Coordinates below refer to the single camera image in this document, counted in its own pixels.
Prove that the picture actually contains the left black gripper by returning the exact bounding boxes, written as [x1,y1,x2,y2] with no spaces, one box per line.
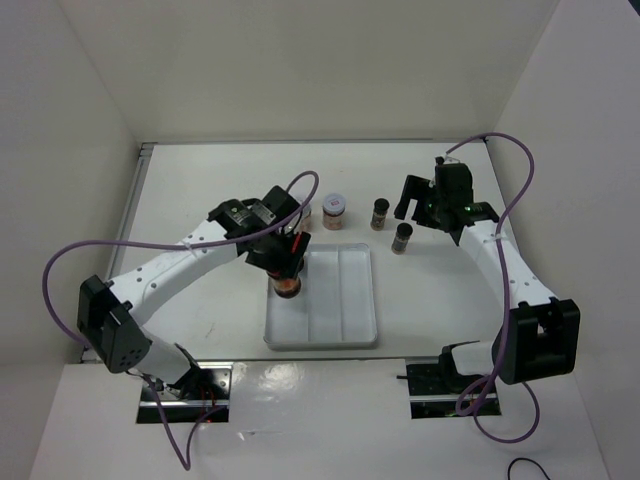
[245,225,310,281]

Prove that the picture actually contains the black cap spice bottle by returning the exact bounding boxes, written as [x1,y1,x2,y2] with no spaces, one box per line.
[391,222,413,254]
[370,198,390,231]

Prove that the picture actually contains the red lid chili jar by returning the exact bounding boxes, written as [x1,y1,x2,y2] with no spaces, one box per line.
[268,269,302,299]

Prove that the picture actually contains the white lid spice jar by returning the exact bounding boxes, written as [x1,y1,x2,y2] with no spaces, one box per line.
[322,193,346,230]
[294,202,312,232]

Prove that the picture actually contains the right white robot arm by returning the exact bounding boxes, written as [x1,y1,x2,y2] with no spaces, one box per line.
[394,158,581,393]

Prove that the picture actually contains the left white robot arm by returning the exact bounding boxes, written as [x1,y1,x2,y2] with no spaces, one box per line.
[77,186,311,400]

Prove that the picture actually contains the white divided tray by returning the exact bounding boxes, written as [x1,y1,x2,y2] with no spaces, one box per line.
[264,243,378,352]

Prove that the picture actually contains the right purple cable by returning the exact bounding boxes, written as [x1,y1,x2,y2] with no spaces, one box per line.
[442,132,541,443]

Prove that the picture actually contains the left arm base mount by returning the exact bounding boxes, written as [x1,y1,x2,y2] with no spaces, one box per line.
[136,362,233,425]

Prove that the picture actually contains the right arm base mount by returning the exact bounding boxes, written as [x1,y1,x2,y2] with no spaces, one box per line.
[396,357,477,420]

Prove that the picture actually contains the black cable on floor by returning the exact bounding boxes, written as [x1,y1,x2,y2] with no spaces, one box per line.
[508,457,552,480]

